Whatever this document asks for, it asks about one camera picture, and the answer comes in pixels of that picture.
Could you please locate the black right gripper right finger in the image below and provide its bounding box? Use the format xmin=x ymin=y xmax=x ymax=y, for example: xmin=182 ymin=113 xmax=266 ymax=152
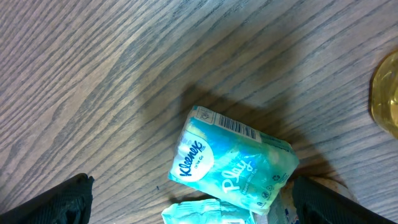
xmin=292 ymin=177 xmax=396 ymax=224

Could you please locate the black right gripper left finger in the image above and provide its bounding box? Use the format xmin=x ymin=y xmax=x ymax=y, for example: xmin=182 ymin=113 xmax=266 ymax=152
xmin=1 ymin=173 xmax=95 ymax=224

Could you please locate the green lid jar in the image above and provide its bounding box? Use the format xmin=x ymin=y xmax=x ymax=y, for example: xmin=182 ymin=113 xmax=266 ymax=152
xmin=267 ymin=177 xmax=357 ymax=224

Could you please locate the teal snack packet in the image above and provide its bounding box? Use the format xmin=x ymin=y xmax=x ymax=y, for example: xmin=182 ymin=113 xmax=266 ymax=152
xmin=161 ymin=198 xmax=256 ymax=224

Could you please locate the teal tissue pack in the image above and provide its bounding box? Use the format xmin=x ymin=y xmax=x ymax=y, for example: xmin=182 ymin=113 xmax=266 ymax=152
xmin=169 ymin=106 xmax=299 ymax=215

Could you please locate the yellow dish soap bottle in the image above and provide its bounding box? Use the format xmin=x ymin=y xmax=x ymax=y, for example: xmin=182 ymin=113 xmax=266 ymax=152
xmin=369 ymin=51 xmax=397 ymax=139

